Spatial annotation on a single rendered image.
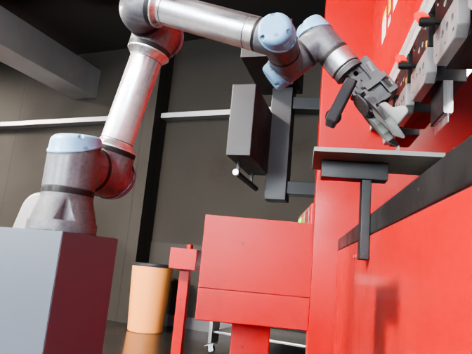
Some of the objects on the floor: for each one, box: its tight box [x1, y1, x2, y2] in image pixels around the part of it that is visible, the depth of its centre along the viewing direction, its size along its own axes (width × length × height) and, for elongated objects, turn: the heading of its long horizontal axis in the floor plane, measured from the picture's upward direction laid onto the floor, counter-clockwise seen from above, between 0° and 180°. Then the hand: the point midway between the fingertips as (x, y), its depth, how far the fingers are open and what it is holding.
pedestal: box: [169, 244, 202, 354], centre depth 263 cm, size 20×25×83 cm
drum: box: [127, 262, 173, 334], centre depth 451 cm, size 43×42×66 cm
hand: (395, 140), depth 100 cm, fingers open, 5 cm apart
